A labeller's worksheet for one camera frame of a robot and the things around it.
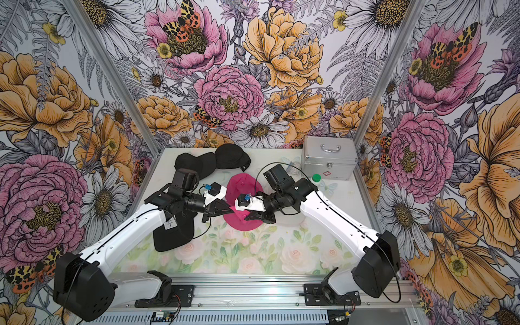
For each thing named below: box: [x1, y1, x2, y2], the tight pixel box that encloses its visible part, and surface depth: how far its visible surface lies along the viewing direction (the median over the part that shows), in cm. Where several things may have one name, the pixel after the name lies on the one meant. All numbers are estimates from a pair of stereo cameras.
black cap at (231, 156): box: [213, 143, 252, 172], surface depth 114 cm
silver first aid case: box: [301, 135, 359, 181], surface depth 104 cm
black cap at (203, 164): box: [174, 152, 217, 180], surface depth 113 cm
